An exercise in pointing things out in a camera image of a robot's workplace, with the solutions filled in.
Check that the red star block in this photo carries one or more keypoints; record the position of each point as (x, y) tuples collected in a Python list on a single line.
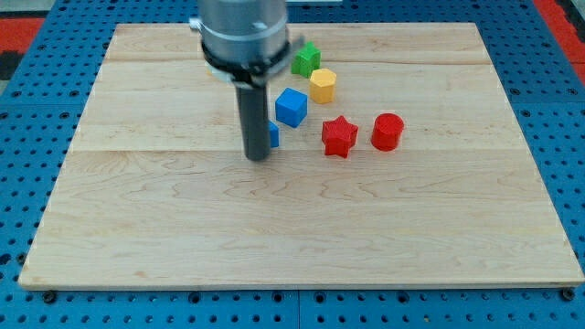
[(339, 136)]

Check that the yellow hexagon block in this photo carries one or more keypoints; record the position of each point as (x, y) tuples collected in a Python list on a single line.
[(322, 86)]

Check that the red cylinder block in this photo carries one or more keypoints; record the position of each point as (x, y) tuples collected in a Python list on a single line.
[(387, 131)]

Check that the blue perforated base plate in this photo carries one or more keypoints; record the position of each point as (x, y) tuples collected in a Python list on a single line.
[(43, 101)]

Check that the blue block behind rod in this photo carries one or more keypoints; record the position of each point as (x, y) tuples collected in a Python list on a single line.
[(274, 132)]

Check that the blue cube block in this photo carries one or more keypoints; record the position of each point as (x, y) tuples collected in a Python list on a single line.
[(291, 107)]

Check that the wooden board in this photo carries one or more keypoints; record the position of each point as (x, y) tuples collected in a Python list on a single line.
[(155, 193)]

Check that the green star block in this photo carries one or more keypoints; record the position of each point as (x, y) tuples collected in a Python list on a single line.
[(306, 60)]

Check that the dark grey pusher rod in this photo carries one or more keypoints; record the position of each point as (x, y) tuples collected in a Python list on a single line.
[(254, 122)]

